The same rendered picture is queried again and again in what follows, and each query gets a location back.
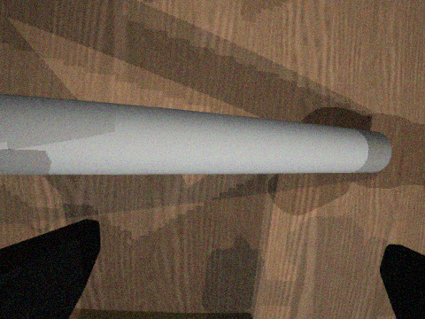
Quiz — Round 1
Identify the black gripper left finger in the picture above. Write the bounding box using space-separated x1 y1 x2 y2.
0 220 100 319

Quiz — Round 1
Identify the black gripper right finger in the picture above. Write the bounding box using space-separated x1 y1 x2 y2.
380 245 425 319

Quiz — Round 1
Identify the grey metal pipe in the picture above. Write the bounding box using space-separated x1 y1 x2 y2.
0 93 392 175

